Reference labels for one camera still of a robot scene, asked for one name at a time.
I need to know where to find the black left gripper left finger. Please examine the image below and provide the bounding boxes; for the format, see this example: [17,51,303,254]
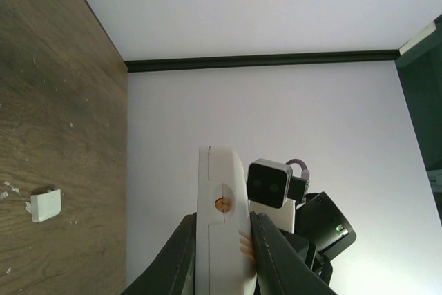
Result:
[122,213,196,295]

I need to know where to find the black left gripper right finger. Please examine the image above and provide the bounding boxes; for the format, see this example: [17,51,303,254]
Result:
[250,212,335,295]

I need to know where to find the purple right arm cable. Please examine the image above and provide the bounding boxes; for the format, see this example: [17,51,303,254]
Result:
[285,158,311,180]

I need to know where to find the white remote control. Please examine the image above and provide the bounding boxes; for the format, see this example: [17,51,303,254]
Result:
[195,146,256,294]

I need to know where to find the white battery compartment cover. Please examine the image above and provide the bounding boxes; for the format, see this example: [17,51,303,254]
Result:
[30,189,61,223]

